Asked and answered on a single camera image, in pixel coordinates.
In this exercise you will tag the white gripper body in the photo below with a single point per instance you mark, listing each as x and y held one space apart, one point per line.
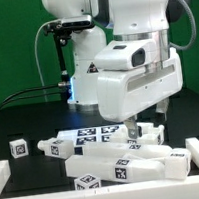
122 94

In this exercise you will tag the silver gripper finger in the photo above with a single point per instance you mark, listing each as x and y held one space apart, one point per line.
162 107
132 127

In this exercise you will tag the white chair seat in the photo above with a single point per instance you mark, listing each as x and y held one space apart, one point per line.
150 135

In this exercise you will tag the white chair side frame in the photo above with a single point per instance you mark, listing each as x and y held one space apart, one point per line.
119 162

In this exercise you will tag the white cube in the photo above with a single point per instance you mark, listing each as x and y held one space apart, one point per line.
87 182
177 164
18 148

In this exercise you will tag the white cube front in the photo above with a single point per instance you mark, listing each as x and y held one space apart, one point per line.
87 182

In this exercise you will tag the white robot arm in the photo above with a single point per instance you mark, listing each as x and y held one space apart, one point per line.
118 20

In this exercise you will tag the white marker sheet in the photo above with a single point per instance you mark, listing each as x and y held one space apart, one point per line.
83 135

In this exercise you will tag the white left barrier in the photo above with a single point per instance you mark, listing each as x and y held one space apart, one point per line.
5 173

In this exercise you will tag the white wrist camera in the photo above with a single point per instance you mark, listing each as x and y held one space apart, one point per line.
126 55

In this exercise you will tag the black camera stand pole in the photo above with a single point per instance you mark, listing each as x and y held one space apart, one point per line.
61 58

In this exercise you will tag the black camera on stand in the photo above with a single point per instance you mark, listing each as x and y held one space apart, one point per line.
69 24

